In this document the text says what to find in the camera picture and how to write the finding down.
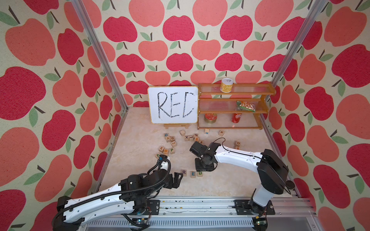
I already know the wooden block letter E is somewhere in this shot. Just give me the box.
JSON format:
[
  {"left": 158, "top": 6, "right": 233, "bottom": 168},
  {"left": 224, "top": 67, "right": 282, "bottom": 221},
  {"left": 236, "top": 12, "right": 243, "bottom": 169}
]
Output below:
[{"left": 190, "top": 171, "right": 197, "bottom": 178}]

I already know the wooden block letter R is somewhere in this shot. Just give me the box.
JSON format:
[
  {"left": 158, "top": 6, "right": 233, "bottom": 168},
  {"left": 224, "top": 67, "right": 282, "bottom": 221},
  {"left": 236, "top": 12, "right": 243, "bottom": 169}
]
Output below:
[{"left": 181, "top": 169, "right": 187, "bottom": 177}]

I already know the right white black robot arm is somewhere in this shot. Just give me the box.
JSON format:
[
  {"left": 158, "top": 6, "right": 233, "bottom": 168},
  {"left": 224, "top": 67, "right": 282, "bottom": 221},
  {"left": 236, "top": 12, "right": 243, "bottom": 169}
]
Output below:
[{"left": 190, "top": 141, "right": 295, "bottom": 216}]

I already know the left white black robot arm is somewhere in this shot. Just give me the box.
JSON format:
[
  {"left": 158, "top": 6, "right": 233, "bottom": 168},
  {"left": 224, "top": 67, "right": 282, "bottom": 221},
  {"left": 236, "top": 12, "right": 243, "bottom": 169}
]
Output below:
[{"left": 52, "top": 157, "right": 184, "bottom": 231}]

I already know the red flat tin can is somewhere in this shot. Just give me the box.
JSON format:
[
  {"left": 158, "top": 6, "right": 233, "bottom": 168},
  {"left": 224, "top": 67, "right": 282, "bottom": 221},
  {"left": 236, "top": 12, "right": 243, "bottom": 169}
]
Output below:
[{"left": 204, "top": 113, "right": 218, "bottom": 124}]

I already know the red soda can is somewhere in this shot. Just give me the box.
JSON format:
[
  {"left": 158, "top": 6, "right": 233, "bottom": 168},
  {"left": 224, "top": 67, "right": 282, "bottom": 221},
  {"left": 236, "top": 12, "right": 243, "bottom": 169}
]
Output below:
[{"left": 231, "top": 113, "right": 242, "bottom": 123}]

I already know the wooden three-tier shelf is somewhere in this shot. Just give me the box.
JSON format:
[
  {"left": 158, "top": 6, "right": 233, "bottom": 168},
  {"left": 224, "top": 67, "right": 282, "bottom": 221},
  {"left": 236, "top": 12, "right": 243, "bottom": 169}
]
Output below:
[{"left": 197, "top": 83, "right": 277, "bottom": 130}]

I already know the green snack bag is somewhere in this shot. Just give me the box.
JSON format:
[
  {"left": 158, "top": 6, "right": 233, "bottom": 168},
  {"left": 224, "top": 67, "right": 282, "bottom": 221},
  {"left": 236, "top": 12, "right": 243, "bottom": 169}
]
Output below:
[{"left": 236, "top": 101, "right": 256, "bottom": 112}]

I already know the whiteboard with RED writing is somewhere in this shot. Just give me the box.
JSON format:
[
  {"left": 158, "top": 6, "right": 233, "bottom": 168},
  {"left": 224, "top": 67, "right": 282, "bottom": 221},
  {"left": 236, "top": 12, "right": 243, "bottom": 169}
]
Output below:
[{"left": 148, "top": 86, "right": 198, "bottom": 124}]

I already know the yellow tin can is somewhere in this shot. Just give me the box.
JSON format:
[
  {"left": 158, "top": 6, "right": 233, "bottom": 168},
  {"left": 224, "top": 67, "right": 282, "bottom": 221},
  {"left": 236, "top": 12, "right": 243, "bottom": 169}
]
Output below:
[{"left": 220, "top": 78, "right": 234, "bottom": 93}]

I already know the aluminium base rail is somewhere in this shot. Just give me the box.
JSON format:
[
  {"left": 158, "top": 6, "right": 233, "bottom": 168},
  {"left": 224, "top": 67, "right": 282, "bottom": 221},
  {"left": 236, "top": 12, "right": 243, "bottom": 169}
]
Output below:
[{"left": 80, "top": 196, "right": 324, "bottom": 231}]

